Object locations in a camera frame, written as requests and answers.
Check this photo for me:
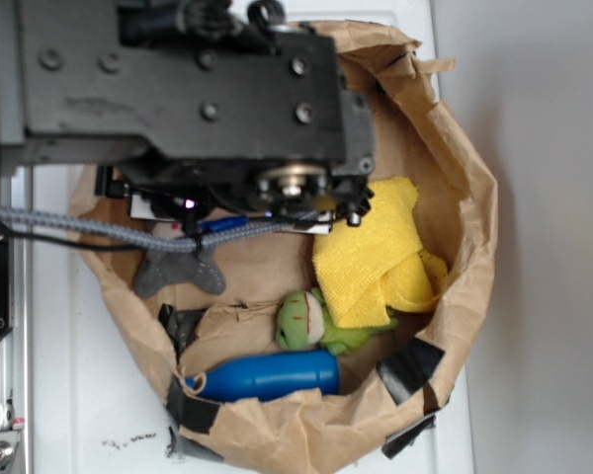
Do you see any yellow folded cloth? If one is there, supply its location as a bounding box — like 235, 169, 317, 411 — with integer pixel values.
312, 177, 448, 329

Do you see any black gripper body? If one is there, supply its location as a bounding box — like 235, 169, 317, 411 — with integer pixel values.
0, 1, 375, 226

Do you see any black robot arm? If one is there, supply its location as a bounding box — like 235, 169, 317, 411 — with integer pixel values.
0, 1, 375, 228

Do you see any green plush frog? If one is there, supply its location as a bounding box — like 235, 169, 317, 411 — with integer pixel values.
276, 287, 398, 356

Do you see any gray braided cable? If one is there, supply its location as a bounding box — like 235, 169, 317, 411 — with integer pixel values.
0, 206, 337, 257

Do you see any blue plastic bottle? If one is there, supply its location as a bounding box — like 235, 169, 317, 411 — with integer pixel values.
186, 350, 340, 402

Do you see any aluminium frame rail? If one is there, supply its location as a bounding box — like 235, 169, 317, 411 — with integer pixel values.
0, 167, 33, 474

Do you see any brown paper bag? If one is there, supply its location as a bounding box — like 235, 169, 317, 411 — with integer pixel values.
83, 21, 498, 473

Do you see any gray plush donkey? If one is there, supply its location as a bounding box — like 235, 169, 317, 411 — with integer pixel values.
132, 247, 226, 298

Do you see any white plastic tray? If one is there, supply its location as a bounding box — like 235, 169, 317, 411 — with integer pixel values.
27, 1, 474, 473

